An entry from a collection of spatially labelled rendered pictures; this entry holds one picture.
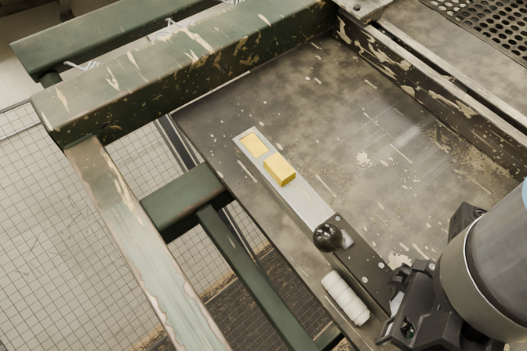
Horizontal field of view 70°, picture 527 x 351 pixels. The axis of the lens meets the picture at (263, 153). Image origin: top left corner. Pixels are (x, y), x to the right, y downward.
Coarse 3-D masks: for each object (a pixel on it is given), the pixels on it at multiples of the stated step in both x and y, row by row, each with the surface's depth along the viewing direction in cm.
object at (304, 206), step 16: (240, 144) 67; (256, 160) 65; (256, 176) 67; (272, 192) 64; (288, 192) 62; (304, 192) 62; (288, 208) 62; (304, 208) 60; (320, 208) 60; (304, 224) 59; (352, 288) 57; (368, 304) 55; (384, 320) 53
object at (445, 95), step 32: (352, 0) 79; (384, 0) 79; (352, 32) 83; (384, 32) 80; (384, 64) 80; (416, 64) 74; (448, 64) 74; (416, 96) 77; (448, 96) 71; (480, 96) 70; (480, 128) 69; (512, 128) 65; (512, 160) 67
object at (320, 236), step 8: (320, 224) 47; (328, 224) 46; (320, 232) 46; (328, 232) 45; (336, 232) 46; (344, 232) 56; (320, 240) 46; (328, 240) 45; (336, 240) 45; (344, 240) 54; (352, 240) 55; (320, 248) 46; (328, 248) 45; (336, 248) 46; (344, 248) 55
